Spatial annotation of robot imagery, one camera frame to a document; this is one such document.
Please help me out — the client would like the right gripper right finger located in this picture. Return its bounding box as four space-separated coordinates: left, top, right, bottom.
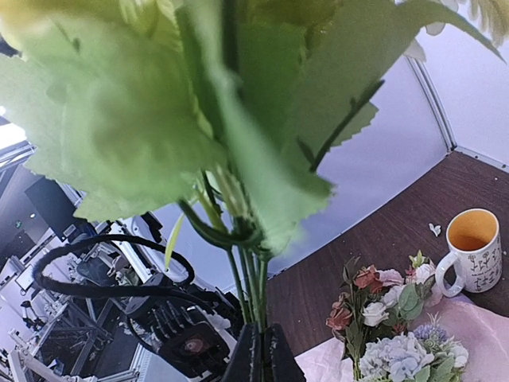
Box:
264 323 306 382

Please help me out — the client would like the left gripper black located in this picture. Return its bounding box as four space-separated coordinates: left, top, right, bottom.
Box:
126 273 239 376

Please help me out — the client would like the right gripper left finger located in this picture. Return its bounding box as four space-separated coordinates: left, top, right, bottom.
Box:
221 323 263 382

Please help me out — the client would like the brown pink flower bunch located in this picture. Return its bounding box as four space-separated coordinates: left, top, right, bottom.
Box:
325 251 436 381

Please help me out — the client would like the pink wrapping paper sheet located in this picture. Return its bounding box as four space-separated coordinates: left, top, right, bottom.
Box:
295 298 508 381

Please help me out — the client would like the green fern white flower bunch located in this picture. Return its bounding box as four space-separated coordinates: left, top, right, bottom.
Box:
1 1 508 327

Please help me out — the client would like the blue hydrangea flower bunch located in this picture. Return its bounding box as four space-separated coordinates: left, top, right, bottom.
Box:
354 314 469 381

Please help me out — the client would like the small white petal scrap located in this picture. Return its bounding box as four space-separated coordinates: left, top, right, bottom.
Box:
428 223 441 237

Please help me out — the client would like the yellow-inside floral mug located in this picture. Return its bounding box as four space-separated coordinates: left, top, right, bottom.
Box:
435 209 503 298

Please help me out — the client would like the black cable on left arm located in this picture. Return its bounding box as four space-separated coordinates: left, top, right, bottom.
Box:
29 234 239 319

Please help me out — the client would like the left aluminium frame post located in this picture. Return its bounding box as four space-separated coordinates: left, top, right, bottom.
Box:
406 57 457 153

